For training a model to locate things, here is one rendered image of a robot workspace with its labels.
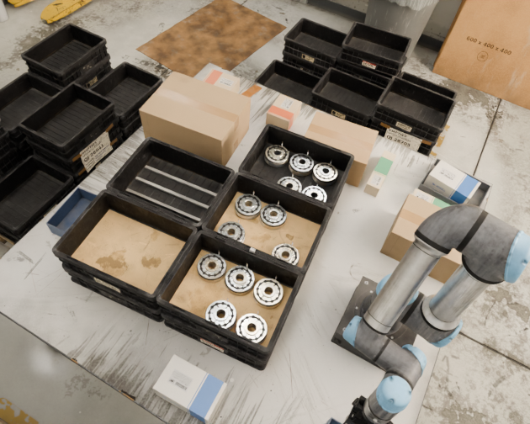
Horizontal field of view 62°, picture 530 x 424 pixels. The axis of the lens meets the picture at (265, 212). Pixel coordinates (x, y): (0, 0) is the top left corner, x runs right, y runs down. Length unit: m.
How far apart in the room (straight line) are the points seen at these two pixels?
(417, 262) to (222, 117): 1.14
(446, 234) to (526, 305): 1.88
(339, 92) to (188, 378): 2.10
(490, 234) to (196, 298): 0.94
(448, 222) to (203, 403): 0.90
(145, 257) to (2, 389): 1.15
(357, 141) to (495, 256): 1.05
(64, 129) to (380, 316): 1.97
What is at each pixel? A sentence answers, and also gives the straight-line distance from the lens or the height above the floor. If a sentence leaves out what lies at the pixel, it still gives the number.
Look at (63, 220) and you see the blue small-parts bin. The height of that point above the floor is 0.70.
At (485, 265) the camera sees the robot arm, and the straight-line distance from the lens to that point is 1.15.
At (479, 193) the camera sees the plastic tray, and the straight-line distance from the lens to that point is 2.28.
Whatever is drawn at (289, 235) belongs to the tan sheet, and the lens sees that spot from 1.69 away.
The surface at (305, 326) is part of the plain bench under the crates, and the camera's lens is 1.68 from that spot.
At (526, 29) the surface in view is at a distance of 3.99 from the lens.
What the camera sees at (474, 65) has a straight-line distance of 4.07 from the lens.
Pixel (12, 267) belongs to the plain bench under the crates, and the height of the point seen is 0.70.
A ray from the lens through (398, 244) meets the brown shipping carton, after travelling 1.81.
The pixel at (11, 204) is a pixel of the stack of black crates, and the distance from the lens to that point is 2.69.
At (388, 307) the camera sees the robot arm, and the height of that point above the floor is 1.21.
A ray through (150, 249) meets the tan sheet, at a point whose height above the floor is 0.83.
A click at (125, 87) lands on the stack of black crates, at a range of 2.98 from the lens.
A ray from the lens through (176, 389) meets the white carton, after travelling 1.51.
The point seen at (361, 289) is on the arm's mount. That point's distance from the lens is 1.67.
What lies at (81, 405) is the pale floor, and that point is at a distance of 2.39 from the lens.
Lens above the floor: 2.25
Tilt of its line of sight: 55 degrees down
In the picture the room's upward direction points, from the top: 8 degrees clockwise
